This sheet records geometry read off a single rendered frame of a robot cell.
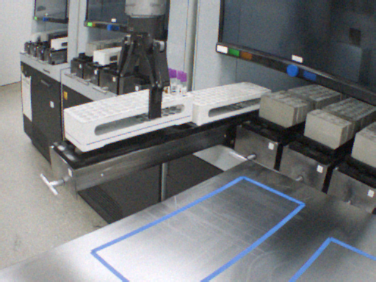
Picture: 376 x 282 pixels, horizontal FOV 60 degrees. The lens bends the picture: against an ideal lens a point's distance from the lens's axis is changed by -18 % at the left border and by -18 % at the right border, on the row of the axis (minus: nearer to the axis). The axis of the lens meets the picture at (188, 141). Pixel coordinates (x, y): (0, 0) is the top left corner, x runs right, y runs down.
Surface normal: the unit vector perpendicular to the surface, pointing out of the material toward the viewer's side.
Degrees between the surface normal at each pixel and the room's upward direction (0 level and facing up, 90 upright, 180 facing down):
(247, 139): 90
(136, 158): 90
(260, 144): 90
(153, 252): 0
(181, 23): 90
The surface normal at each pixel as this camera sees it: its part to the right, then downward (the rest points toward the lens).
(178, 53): -0.74, 0.23
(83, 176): 0.66, 0.34
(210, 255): 0.06, -0.91
